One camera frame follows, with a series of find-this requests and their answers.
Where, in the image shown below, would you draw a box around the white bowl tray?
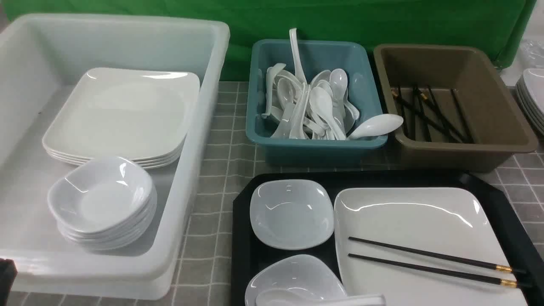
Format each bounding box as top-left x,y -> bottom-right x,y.
244,254 -> 348,306
250,179 -> 335,250

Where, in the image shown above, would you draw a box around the large white square plate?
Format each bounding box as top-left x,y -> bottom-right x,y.
334,187 -> 528,306

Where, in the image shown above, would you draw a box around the white spoons pile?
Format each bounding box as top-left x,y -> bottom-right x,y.
261,63 -> 363,141

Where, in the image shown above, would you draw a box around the upright white spoon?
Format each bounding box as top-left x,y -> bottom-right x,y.
289,28 -> 307,85

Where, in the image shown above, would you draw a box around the teal plastic bin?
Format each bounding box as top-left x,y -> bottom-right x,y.
246,39 -> 388,168

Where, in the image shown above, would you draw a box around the white spoon over bin edge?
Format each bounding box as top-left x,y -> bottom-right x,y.
346,113 -> 404,141

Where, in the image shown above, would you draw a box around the stack of white square plates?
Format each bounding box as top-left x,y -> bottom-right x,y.
42,68 -> 201,169

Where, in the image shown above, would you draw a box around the grey checked tablecloth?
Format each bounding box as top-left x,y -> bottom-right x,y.
1,82 -> 543,306

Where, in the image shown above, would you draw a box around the black chopsticks in bin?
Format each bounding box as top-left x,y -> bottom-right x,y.
391,83 -> 475,144

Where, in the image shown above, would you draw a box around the stack of white bowls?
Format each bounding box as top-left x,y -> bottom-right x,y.
47,156 -> 158,251

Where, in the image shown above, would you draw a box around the brown plastic bin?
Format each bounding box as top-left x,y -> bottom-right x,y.
374,43 -> 538,173

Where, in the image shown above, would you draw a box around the large white plastic tub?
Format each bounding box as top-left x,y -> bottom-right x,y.
0,14 -> 230,300

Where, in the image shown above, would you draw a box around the white plates stack right edge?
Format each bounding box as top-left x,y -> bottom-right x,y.
516,68 -> 544,135

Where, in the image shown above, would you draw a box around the green cloth backdrop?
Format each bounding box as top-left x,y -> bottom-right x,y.
1,0 -> 536,81

